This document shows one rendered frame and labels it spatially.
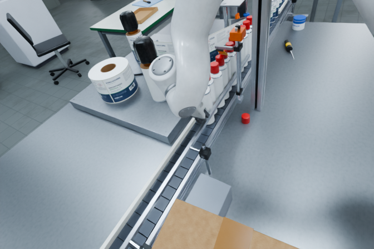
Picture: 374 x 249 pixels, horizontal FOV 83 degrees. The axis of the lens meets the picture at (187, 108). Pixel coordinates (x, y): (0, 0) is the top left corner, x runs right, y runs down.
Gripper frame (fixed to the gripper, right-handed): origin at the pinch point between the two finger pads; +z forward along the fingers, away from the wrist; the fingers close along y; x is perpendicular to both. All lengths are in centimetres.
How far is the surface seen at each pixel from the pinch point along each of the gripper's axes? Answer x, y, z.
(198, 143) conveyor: 8.4, -2.2, 3.7
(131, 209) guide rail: 36.2, 3.3, -10.1
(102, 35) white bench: -79, 175, 55
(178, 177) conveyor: 22.6, -2.5, -1.4
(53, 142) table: 32, 66, 0
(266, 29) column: -28.4, -16.7, -16.3
